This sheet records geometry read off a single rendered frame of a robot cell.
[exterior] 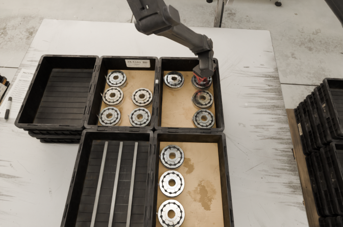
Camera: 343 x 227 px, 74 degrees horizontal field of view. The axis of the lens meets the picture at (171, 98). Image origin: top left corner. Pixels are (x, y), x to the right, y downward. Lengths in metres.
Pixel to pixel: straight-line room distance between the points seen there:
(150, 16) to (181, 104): 0.61
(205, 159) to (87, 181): 0.51
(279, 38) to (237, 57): 1.35
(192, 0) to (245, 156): 2.24
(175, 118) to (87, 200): 0.51
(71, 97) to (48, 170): 0.37
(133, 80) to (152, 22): 0.64
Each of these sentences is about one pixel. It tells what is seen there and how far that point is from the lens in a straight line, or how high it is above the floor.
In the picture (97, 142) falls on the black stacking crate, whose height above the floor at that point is 0.83.
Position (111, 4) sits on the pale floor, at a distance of 3.07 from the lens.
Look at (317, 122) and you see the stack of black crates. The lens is 1.85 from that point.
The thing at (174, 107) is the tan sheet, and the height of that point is 0.83.
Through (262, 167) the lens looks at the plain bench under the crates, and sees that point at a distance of 1.24.
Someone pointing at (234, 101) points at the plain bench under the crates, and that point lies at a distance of 1.34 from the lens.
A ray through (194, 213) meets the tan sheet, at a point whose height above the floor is 0.83.
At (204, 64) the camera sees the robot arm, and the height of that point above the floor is 1.08.
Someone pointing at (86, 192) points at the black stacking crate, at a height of 0.83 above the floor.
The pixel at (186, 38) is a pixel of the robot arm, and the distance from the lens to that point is 0.78.
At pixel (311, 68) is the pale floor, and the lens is 2.69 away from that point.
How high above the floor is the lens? 1.83
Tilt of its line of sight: 60 degrees down
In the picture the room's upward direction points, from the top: straight up
